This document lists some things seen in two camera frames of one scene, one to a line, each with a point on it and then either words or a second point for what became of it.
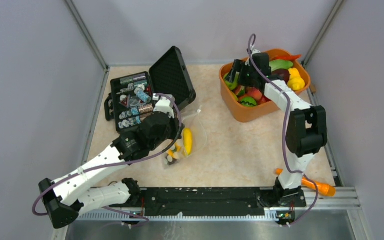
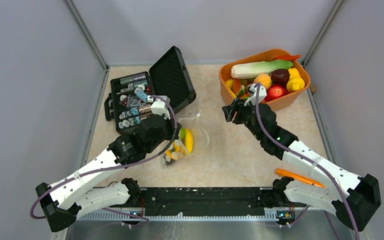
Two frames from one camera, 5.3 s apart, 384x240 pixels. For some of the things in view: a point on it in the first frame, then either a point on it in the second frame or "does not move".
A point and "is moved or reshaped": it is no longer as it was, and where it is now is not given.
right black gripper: [240, 66] → [237, 105]
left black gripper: [177, 127] does not move
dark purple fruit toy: [284, 73] does not move
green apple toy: [232, 85] is moved or reshaped
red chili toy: [294, 57] does not move
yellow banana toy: [188, 140] does not move
